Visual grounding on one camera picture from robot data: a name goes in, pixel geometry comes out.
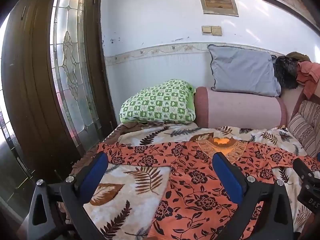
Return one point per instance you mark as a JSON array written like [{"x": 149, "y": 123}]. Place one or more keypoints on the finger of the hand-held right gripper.
[{"x": 302, "y": 167}]

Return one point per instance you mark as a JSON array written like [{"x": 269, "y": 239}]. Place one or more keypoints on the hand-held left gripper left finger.
[{"x": 95, "y": 172}]

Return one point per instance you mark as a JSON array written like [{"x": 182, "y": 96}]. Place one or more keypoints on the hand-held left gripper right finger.
[{"x": 227, "y": 175}]

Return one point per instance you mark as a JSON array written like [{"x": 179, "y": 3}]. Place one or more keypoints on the orange black floral garment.
[{"x": 195, "y": 192}]

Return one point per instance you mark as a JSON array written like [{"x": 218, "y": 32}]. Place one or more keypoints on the small striped cushion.
[{"x": 300, "y": 130}]

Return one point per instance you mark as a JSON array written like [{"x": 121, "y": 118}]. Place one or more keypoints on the beige leaf print blanket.
[{"x": 130, "y": 205}]

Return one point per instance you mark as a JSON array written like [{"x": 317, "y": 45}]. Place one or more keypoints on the large striped sofa cushion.
[{"x": 312, "y": 112}]

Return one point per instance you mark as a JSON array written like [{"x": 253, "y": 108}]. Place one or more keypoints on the pink bolster pillow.
[{"x": 237, "y": 110}]

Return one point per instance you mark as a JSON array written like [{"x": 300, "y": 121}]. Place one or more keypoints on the pink sofa backrest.
[{"x": 292, "y": 97}]

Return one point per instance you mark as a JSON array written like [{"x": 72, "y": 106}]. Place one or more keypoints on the glass side panel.
[{"x": 10, "y": 155}]

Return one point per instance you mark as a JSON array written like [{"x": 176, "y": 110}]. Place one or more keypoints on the salmon cloth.
[{"x": 310, "y": 75}]

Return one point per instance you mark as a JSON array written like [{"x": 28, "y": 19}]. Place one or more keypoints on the green checked pillow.
[{"x": 157, "y": 102}]

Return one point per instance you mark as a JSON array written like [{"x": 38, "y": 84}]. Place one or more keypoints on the black furry cloth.
[{"x": 285, "y": 72}]

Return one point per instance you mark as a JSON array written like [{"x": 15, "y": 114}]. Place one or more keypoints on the grey pillow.
[{"x": 240, "y": 70}]

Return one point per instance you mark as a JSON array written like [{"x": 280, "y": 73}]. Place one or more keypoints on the olive cloth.
[{"x": 297, "y": 56}]

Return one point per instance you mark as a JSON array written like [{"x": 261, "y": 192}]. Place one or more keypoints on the wooden stained glass door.
[{"x": 30, "y": 80}]

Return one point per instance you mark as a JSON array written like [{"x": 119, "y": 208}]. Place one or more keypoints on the beige light switch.
[
  {"x": 206, "y": 30},
  {"x": 216, "y": 30}
]

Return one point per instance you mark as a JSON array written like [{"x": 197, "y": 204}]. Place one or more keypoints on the framed wall panel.
[{"x": 217, "y": 2}]

